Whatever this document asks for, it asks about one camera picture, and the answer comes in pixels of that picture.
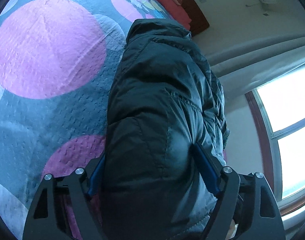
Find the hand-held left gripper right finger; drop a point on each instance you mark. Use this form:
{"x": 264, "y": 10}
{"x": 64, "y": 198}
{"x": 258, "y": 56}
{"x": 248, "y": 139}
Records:
{"x": 207, "y": 170}

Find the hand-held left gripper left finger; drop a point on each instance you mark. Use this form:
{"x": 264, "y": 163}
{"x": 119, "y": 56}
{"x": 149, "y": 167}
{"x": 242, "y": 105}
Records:
{"x": 93, "y": 182}

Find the black puffer jacket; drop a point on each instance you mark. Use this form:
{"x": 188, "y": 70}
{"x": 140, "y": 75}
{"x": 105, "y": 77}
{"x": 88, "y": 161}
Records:
{"x": 155, "y": 105}

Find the brown framed large window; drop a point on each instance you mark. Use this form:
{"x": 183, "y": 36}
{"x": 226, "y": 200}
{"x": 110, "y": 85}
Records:
{"x": 287, "y": 105}

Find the grey curtain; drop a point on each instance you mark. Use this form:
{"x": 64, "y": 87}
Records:
{"x": 242, "y": 60}

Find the dotted pink and blue quilt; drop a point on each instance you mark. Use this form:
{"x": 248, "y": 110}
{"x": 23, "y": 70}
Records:
{"x": 42, "y": 55}

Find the wooden headboard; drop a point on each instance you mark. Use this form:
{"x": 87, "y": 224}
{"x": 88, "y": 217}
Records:
{"x": 197, "y": 20}

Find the red pillow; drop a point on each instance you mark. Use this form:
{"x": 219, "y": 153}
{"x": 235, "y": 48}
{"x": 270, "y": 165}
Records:
{"x": 172, "y": 7}

